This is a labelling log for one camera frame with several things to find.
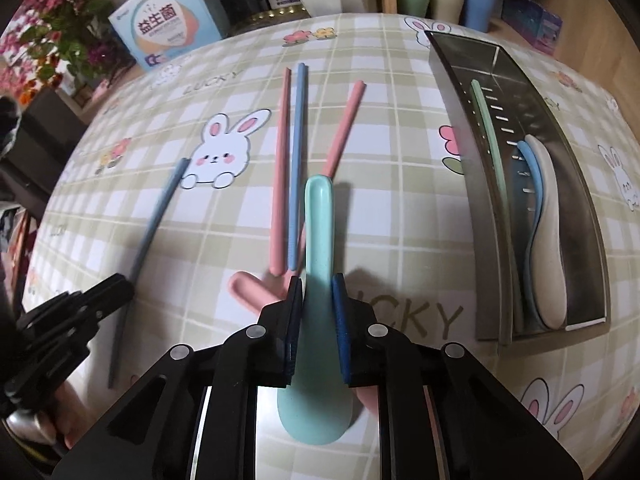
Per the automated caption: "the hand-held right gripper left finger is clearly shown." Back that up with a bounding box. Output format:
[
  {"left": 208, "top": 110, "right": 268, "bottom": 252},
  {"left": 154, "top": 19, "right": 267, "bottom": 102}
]
[{"left": 50, "top": 275, "right": 306, "bottom": 480}]

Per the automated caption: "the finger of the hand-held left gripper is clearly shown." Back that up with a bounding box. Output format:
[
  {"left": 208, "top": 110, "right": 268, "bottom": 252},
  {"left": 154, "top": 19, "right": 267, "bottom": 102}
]
[{"left": 70, "top": 272, "right": 137, "bottom": 334}]

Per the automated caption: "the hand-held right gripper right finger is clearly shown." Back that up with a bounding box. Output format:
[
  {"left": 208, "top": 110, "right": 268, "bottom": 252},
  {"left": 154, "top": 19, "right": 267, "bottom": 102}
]
[{"left": 330, "top": 272, "right": 586, "bottom": 480}]

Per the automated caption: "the pink spoon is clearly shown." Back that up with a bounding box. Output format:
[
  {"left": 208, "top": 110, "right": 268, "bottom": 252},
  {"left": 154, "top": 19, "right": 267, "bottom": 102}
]
[{"left": 227, "top": 270, "right": 382, "bottom": 417}]

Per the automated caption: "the blue chopstick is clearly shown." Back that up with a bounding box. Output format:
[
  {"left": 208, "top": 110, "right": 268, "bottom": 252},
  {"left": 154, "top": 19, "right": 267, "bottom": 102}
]
[
  {"left": 107, "top": 157, "right": 192, "bottom": 390},
  {"left": 287, "top": 62, "right": 307, "bottom": 272}
]

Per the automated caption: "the teal green spoon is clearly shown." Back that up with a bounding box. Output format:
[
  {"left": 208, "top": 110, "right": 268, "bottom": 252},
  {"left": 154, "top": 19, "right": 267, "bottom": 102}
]
[{"left": 276, "top": 174, "right": 357, "bottom": 447}]

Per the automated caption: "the cream white spoon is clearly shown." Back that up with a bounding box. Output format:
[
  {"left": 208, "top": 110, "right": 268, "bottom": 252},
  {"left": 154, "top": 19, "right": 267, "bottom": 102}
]
[{"left": 524, "top": 134, "right": 569, "bottom": 332}]

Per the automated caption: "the dark blue spoon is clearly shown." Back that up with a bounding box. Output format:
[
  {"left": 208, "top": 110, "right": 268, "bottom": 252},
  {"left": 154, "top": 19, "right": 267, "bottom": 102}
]
[{"left": 515, "top": 140, "right": 546, "bottom": 332}]

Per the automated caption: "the green chopstick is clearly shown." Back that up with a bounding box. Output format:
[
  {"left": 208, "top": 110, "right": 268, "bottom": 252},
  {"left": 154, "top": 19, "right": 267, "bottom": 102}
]
[{"left": 470, "top": 79, "right": 513, "bottom": 261}]

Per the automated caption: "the stainless steel tray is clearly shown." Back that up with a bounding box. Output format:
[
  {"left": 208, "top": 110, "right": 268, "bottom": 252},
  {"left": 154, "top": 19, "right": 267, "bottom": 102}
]
[{"left": 424, "top": 30, "right": 611, "bottom": 346}]

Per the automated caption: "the person's left hand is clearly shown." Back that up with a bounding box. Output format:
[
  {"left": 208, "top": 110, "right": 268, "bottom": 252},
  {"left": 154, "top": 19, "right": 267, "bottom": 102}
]
[{"left": 49, "top": 379, "right": 97, "bottom": 454}]

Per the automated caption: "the plaid bunny print tablecloth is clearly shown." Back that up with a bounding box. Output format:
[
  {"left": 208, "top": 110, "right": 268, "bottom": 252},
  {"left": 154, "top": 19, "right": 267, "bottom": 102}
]
[{"left": 20, "top": 10, "right": 640, "bottom": 480}]

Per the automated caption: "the black chair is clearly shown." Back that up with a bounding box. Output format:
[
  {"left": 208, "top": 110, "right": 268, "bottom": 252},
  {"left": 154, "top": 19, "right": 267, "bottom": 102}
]
[{"left": 0, "top": 85, "right": 87, "bottom": 202}]

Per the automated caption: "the pink flowering plant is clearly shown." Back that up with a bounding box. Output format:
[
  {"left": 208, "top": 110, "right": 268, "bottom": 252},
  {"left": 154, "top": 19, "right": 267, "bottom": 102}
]
[{"left": 0, "top": 0, "right": 137, "bottom": 92}]

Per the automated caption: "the light blue printed box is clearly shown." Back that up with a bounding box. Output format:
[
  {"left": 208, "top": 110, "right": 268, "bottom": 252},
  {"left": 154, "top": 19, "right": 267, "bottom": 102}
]
[{"left": 107, "top": 0, "right": 224, "bottom": 74}]

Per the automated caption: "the gold round tray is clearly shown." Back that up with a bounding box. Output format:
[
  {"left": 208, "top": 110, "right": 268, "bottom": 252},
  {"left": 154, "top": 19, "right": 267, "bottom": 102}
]
[{"left": 245, "top": 7, "right": 312, "bottom": 27}]

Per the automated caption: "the blue cup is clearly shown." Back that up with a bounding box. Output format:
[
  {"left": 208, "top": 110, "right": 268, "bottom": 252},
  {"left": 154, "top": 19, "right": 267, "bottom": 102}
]
[{"left": 462, "top": 0, "right": 501, "bottom": 31}]

